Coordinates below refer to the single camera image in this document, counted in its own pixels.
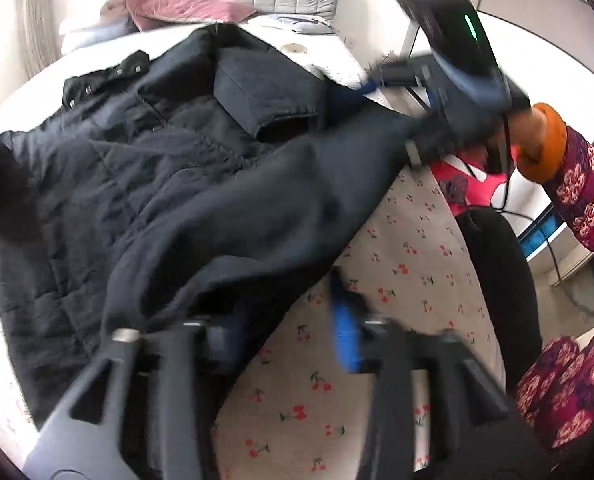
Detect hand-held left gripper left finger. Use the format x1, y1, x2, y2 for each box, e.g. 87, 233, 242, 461
22, 317, 242, 480

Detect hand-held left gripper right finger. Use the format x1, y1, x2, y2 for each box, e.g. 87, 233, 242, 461
329, 267, 542, 480

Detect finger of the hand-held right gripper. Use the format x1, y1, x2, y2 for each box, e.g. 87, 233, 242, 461
404, 115, 458, 168

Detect black quilted jacket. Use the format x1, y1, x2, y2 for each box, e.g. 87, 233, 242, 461
0, 25, 452, 433

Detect person's right forearm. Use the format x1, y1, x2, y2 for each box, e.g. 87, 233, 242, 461
519, 102, 594, 263

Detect person's right hand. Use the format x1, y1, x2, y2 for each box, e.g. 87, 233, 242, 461
509, 106, 546, 165

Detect white wardrobe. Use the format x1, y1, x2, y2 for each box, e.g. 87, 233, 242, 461
434, 0, 594, 153

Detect white patterned quilt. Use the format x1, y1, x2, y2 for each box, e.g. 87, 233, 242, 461
242, 12, 372, 96

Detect person's floral jacket hem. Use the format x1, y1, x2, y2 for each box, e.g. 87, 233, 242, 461
514, 322, 594, 451

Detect pink quilted blanket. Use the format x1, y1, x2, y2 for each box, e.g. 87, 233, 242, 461
99, 0, 258, 31

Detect white folded blanket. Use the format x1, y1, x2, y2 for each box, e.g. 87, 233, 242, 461
61, 20, 138, 54

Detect white pillow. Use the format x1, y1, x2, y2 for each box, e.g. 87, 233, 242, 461
59, 7, 110, 36

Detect window curtain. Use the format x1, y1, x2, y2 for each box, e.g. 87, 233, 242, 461
21, 0, 108, 63

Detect black cable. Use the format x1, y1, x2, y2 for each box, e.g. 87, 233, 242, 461
497, 110, 565, 287

